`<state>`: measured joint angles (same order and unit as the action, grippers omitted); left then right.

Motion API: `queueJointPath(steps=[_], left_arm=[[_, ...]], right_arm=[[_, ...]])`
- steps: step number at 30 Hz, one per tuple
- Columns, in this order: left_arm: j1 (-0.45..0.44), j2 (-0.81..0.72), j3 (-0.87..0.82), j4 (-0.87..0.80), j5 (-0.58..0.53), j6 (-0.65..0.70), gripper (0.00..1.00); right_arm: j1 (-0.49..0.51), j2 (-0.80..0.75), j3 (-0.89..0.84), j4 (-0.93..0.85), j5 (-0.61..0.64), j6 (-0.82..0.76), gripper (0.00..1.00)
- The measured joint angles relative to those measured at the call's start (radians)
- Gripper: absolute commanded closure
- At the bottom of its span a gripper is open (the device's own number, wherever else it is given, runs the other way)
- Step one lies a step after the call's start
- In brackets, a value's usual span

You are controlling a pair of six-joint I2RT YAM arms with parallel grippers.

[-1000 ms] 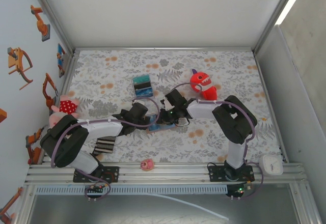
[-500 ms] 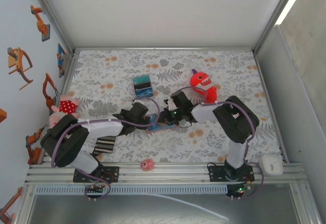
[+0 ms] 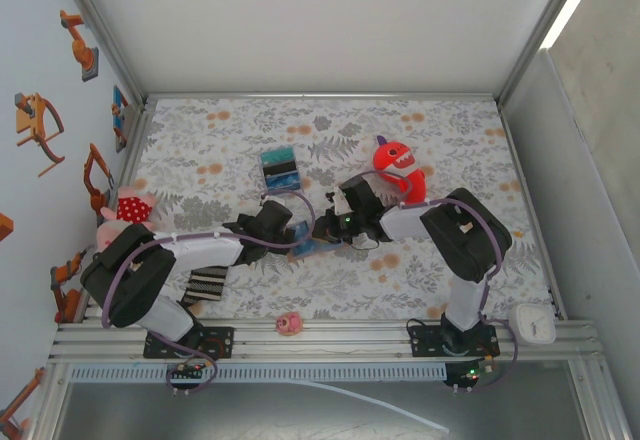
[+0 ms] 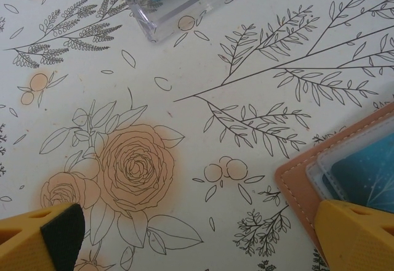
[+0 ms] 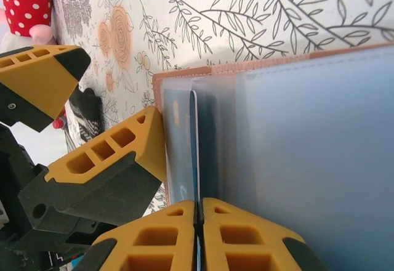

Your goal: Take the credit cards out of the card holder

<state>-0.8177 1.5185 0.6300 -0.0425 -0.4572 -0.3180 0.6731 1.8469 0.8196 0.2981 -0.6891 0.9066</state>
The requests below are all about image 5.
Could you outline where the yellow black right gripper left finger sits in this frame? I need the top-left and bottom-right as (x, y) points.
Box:
(90, 199), (198, 271)

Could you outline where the floral printed table mat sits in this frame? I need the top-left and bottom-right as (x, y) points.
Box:
(50, 0), (394, 219)

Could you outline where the dark blue credit card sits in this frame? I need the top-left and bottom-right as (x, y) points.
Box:
(185, 89), (204, 271)

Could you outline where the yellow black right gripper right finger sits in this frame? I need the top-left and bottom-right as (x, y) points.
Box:
(201, 197), (328, 271)

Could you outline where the black white striped sock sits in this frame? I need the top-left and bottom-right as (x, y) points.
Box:
(69, 87), (104, 144)

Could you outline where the pink pig plush toy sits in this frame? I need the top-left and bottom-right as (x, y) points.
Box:
(0, 0), (58, 44)

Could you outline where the pink leather card holder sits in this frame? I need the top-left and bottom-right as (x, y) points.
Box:
(151, 43), (394, 271)

